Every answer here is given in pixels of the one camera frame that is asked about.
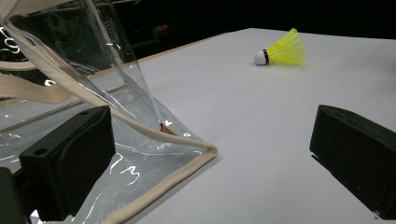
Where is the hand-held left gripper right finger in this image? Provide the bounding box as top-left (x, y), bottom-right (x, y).
top-left (309, 104), bottom-right (396, 220)

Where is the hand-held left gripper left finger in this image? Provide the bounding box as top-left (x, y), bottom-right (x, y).
top-left (19, 105), bottom-right (117, 222)

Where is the transparent bag with beige trim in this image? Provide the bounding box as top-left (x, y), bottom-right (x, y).
top-left (0, 0), bottom-right (219, 224)

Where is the yellow shuttlecock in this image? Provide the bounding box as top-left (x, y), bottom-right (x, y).
top-left (254, 27), bottom-right (305, 67)

